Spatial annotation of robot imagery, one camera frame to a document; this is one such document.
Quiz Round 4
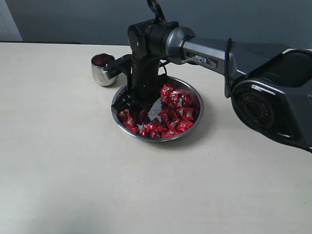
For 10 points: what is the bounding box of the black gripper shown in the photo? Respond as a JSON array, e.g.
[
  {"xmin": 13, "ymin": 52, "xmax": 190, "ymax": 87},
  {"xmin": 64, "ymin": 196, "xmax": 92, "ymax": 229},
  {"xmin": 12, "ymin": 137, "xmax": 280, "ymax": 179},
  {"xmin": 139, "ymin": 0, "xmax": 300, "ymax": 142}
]
[{"xmin": 111, "ymin": 55, "xmax": 168, "ymax": 123}]

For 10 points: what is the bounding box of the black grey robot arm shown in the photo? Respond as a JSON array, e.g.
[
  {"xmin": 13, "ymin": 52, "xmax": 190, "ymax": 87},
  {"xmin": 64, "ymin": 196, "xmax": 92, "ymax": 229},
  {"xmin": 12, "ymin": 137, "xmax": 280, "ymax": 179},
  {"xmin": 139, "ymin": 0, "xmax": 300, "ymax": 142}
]
[{"xmin": 109, "ymin": 20, "xmax": 312, "ymax": 152}]

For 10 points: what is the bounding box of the round steel plate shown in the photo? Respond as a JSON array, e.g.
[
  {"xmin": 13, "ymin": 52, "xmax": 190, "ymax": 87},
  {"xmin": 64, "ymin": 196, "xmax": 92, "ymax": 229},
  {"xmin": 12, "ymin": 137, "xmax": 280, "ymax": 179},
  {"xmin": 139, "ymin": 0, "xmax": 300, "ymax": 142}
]
[{"xmin": 112, "ymin": 74, "xmax": 204, "ymax": 142}]

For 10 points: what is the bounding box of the steel cup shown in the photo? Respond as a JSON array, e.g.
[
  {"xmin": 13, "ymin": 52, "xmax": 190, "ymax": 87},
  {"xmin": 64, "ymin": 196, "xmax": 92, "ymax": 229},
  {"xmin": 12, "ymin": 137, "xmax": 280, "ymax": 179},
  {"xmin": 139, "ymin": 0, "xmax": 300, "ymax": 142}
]
[{"xmin": 91, "ymin": 53, "xmax": 118, "ymax": 87}]

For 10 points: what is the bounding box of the red wrapped candy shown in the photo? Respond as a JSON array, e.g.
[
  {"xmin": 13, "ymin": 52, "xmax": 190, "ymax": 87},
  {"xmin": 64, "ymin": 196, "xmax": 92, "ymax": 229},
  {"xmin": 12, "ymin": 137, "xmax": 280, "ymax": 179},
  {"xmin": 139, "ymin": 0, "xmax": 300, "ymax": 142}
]
[
  {"xmin": 118, "ymin": 109, "xmax": 131, "ymax": 122},
  {"xmin": 122, "ymin": 118, "xmax": 137, "ymax": 129},
  {"xmin": 182, "ymin": 107, "xmax": 194, "ymax": 120},
  {"xmin": 176, "ymin": 120, "xmax": 194, "ymax": 132},
  {"xmin": 160, "ymin": 84, "xmax": 174, "ymax": 97}
]

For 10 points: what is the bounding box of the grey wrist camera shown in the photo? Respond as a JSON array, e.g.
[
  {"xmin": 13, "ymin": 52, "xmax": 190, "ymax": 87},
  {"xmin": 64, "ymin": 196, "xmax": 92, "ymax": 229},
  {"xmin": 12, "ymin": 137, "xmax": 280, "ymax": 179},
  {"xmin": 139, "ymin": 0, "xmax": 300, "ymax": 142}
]
[{"xmin": 101, "ymin": 54, "xmax": 132, "ymax": 80}]

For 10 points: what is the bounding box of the black cable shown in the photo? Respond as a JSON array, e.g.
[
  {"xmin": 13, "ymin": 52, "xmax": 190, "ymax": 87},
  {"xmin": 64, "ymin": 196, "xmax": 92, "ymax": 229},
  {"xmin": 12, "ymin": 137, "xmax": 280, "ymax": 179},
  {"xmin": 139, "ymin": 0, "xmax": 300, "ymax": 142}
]
[{"xmin": 136, "ymin": 0, "xmax": 234, "ymax": 98}]

